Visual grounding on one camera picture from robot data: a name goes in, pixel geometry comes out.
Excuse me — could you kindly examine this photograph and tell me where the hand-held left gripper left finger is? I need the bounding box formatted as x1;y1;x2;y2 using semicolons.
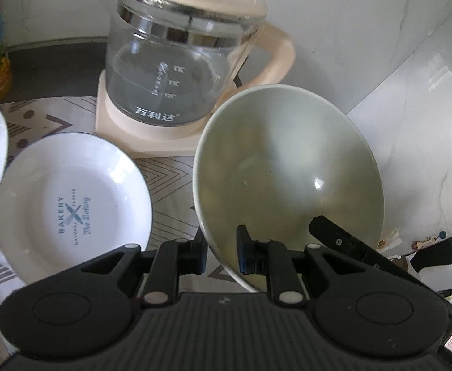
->
77;235;210;307

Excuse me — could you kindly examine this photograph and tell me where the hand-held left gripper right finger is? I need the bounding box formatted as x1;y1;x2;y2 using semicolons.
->
236;224;370;304

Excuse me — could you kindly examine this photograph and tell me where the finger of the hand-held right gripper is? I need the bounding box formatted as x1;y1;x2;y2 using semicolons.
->
309;216;390;268

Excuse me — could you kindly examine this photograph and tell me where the pale green ceramic bowl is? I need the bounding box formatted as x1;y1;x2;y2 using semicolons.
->
192;84;385;293

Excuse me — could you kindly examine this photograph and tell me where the beige paper scrap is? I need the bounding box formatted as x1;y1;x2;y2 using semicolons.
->
377;227;405;258

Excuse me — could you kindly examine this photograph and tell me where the patterned white tablecloth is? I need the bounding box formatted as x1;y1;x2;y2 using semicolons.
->
0;95;258;361

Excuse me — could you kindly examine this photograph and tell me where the black flat object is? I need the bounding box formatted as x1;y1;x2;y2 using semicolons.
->
408;227;452;272

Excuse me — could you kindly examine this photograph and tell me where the beige kettle base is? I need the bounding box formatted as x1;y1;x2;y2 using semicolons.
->
95;70;243;159

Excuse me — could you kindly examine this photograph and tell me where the white plate with blue print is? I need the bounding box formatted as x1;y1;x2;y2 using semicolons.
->
0;132;153;285

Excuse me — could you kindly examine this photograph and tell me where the glass kettle with beige lid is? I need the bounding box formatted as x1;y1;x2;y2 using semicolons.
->
104;0;297;125

